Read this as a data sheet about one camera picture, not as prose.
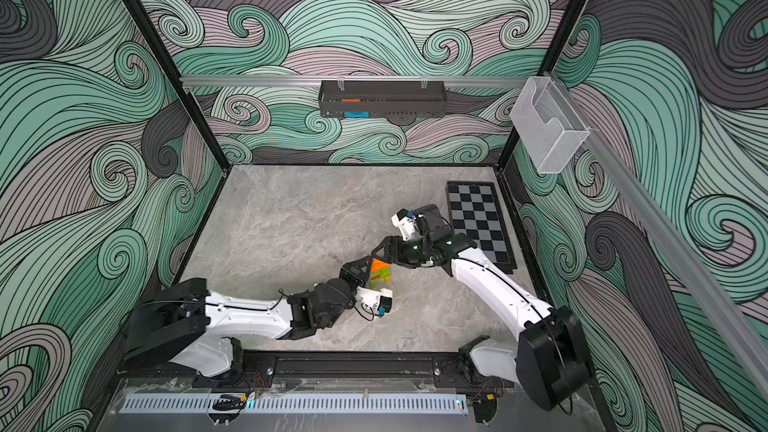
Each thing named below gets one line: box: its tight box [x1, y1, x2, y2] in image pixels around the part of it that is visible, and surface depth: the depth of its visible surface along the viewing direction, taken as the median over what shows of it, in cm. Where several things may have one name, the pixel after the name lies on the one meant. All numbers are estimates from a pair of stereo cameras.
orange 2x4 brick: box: [370, 258, 391, 273], surface depth 77 cm
